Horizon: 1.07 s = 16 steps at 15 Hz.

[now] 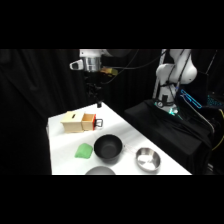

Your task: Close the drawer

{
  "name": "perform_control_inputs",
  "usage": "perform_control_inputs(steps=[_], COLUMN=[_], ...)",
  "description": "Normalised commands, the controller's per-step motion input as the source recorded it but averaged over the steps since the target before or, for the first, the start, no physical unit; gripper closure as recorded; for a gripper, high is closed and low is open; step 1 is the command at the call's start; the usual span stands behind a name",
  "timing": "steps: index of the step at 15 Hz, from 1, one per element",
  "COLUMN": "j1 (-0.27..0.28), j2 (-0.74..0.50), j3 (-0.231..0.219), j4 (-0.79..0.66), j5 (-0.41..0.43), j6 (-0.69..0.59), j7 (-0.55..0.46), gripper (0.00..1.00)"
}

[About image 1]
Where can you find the screen with blue glow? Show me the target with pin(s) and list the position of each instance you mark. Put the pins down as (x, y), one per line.
(191, 98)

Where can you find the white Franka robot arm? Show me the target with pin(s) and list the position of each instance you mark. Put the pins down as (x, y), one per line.
(173, 71)

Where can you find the grey plate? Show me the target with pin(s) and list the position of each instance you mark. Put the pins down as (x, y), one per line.
(100, 171)

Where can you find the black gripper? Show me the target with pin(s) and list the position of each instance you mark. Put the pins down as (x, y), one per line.
(92, 83)

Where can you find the wooden drawer with orange front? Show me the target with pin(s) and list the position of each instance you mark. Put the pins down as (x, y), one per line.
(88, 122)

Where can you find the black bowl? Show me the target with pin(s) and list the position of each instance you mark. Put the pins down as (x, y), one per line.
(107, 146)

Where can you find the yellowish wrist camera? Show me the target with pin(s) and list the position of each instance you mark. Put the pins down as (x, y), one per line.
(109, 70)

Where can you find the black curtain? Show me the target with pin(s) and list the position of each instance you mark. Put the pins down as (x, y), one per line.
(33, 83)

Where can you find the black cloth-covered robot stand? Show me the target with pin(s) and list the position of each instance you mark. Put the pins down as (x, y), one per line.
(166, 133)

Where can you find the light wooden drawer box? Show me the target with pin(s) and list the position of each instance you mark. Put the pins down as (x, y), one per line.
(72, 121)

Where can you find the green cloth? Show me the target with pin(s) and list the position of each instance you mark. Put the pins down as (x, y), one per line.
(84, 151)

